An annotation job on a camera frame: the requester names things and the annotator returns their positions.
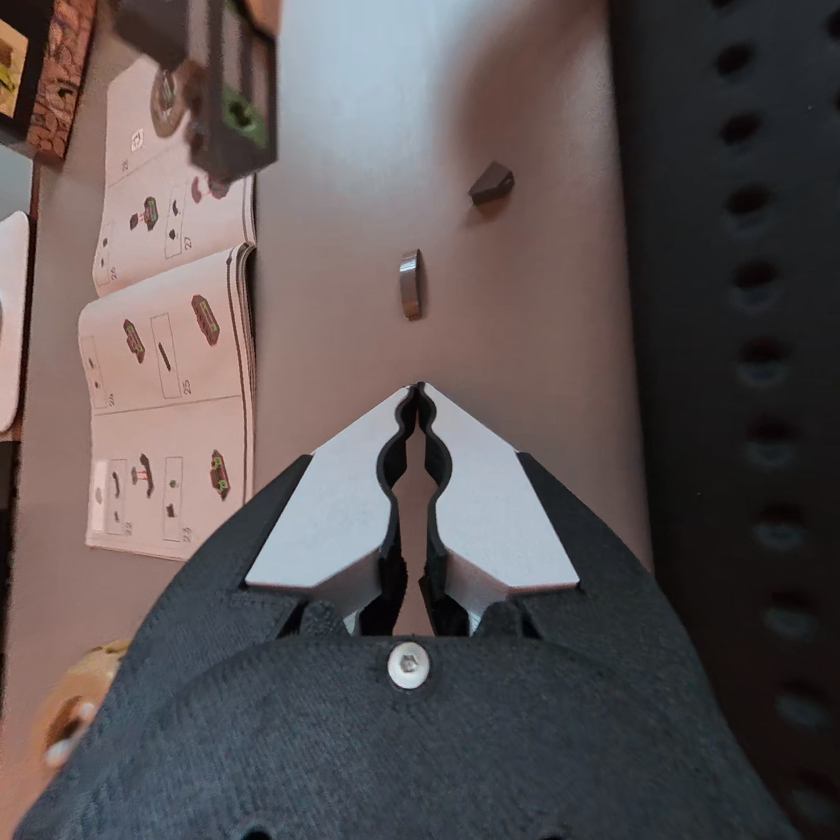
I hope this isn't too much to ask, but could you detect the black toy set box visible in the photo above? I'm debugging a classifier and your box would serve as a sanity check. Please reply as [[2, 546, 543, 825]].
[[0, 0, 98, 163]]

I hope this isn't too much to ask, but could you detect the white document stand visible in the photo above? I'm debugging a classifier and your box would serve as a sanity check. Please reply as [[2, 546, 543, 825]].
[[0, 210, 35, 435]]

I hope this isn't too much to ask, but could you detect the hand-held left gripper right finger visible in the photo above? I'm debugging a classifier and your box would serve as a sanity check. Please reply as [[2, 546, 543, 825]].
[[419, 382, 583, 636]]

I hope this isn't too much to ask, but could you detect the dark sloped toy brick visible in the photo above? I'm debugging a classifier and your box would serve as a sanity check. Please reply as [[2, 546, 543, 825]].
[[468, 161, 517, 208]]

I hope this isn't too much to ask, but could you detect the black perforated armrest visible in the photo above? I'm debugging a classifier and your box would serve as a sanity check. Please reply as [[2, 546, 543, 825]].
[[607, 0, 840, 840]]

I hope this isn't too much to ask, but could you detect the curved dark toy brick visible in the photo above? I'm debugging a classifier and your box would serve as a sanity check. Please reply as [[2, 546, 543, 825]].
[[398, 248, 426, 322]]

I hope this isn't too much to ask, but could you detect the open building instruction booklet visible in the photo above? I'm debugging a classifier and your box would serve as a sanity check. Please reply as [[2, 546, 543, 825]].
[[77, 56, 258, 562]]

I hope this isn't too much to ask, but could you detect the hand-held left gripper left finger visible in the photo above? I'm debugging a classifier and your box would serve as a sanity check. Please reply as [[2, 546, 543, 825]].
[[243, 384, 421, 636]]

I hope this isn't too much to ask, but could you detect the grey desk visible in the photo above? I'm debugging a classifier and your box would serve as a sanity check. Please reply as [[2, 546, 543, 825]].
[[0, 0, 657, 821]]

